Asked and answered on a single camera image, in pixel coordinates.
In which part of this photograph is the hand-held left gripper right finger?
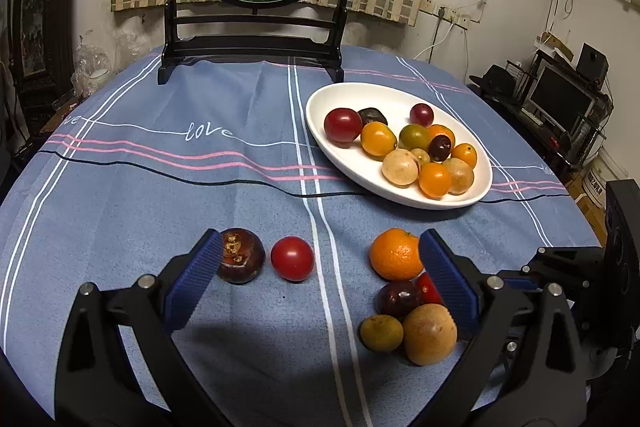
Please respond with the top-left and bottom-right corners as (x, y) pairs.
(415, 228), (586, 427)

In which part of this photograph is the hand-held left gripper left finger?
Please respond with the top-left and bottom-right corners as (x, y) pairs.
(54, 228), (226, 427)

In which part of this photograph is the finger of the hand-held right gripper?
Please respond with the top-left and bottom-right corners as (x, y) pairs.
(500, 246), (607, 295)

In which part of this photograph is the small dark water chestnut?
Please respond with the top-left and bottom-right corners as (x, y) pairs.
(217, 228), (266, 285)

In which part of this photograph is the orange kumquat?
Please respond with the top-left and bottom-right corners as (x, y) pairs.
(418, 162), (453, 200)

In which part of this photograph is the pale yellow round fruit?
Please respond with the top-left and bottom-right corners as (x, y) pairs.
(382, 148), (421, 186)

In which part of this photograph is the small orange mandarin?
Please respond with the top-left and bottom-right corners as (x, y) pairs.
(450, 143), (478, 170)
(429, 124), (456, 145)

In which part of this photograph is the small dark round fruit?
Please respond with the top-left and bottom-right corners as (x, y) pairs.
(428, 134), (453, 162)

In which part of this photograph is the green-orange citrus fruit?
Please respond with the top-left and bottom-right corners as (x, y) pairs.
(398, 124), (431, 152)

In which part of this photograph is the small purple-red plum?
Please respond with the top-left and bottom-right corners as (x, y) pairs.
(409, 103), (434, 126)

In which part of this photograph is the large dark water chestnut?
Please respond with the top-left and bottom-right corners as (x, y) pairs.
(357, 107), (389, 126)

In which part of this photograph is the red plum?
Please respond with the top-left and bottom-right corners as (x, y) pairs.
(323, 107), (363, 143)

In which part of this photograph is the white oval plate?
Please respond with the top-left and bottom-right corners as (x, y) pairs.
(305, 82), (494, 209)

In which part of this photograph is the small red cherry tomato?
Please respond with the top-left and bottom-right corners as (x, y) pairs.
(416, 272), (445, 306)

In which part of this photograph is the white plastic bucket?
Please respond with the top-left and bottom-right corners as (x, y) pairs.
(587, 157), (618, 208)

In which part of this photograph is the dark purple plum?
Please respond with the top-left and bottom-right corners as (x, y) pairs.
(376, 280), (422, 319)

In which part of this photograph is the large tan passion fruit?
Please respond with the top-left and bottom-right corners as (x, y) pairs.
(402, 303), (458, 366)

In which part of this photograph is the orange tangerine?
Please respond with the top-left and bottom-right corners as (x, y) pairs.
(369, 228), (426, 283)

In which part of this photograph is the small yellow-green fruit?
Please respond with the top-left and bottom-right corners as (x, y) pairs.
(359, 314), (405, 353)

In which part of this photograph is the blue striped tablecloth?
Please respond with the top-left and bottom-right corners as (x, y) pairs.
(0, 44), (601, 427)

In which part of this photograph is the tan-green round fruit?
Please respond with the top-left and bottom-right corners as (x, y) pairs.
(442, 157), (475, 196)

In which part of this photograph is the black metal shelf rack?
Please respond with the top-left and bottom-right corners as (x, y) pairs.
(515, 49), (616, 168)

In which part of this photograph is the computer monitor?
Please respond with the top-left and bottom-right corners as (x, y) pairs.
(529, 64), (596, 132)

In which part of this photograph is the orange fruit with green top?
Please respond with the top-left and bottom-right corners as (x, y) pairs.
(360, 122), (398, 157)

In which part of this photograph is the black speaker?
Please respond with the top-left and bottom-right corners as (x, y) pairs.
(576, 43), (610, 75)

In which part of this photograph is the cardboard box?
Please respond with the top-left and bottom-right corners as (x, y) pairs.
(536, 32), (575, 60)

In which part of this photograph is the black hat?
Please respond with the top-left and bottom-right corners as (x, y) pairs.
(468, 65), (517, 95)

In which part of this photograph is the dark wooden cabinet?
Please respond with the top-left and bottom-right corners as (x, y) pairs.
(15, 77), (71, 132)

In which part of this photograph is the clear plastic bag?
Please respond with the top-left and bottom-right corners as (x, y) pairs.
(70, 42), (113, 95)

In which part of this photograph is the dark framed picture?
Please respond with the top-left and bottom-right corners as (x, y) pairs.
(17, 0), (58, 78)

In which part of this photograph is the white power cable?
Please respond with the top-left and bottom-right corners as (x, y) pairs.
(412, 19), (458, 60)

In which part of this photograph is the white wall outlet strip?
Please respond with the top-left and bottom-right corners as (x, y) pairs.
(437, 7), (471, 28)

